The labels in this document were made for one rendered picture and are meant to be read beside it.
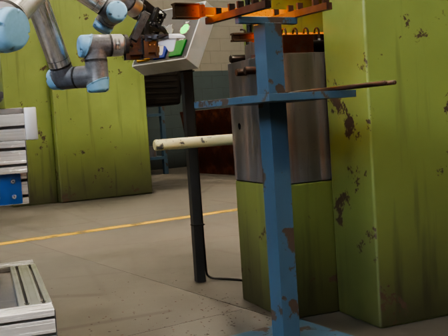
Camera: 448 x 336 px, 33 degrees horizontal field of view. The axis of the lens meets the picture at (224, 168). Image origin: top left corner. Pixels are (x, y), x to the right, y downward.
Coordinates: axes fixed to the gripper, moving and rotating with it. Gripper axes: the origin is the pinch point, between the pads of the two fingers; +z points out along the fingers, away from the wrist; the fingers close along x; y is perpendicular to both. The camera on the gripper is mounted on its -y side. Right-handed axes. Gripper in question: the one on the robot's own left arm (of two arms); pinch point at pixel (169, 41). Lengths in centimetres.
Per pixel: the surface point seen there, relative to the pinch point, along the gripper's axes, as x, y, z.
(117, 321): -9, -112, 13
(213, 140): -12.4, -31.2, 28.3
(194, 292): -3, -89, 52
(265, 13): -76, -17, -26
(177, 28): 5.2, 10.6, 5.2
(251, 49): -40.6, -5.2, 6.2
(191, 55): -7.1, -2.6, 7.4
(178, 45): -0.5, 0.9, 4.5
